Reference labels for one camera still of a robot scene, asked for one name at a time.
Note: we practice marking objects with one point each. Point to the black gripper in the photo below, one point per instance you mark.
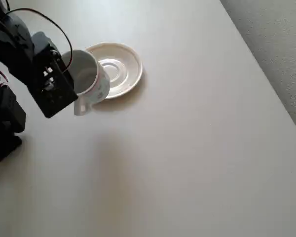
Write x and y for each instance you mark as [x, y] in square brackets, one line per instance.
[56, 95]

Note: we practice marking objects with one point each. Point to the white ceramic mug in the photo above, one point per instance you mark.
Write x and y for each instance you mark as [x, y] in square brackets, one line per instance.
[88, 71]

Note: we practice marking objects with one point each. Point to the cream ceramic saucer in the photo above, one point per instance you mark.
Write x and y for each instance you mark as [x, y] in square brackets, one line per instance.
[127, 71]

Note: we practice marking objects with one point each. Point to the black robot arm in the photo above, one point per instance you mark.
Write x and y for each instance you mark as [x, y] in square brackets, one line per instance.
[7, 44]

